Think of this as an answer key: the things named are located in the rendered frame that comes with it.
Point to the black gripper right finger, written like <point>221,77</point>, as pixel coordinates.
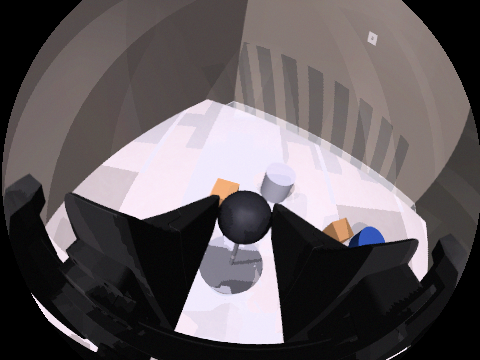
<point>315,272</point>

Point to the blue cylinder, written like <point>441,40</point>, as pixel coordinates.
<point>369,235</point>

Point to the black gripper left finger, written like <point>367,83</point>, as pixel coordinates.
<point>164,251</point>

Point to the glass french press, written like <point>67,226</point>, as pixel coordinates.
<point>232,264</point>

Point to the dark grey cylinder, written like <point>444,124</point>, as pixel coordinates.
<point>277,182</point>

